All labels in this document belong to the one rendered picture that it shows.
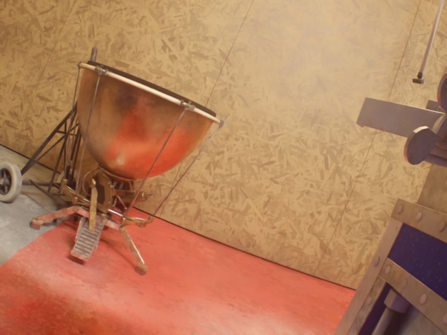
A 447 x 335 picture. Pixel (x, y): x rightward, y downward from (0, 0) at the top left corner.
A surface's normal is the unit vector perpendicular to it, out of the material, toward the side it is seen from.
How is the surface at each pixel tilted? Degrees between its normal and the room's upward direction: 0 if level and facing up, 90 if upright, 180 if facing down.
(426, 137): 103
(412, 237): 90
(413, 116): 90
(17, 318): 0
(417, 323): 90
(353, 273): 90
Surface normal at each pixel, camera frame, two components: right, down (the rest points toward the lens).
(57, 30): 0.07, 0.07
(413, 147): 0.34, 0.43
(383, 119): -0.77, -0.30
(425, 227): -0.92, -0.39
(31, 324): 0.39, -0.92
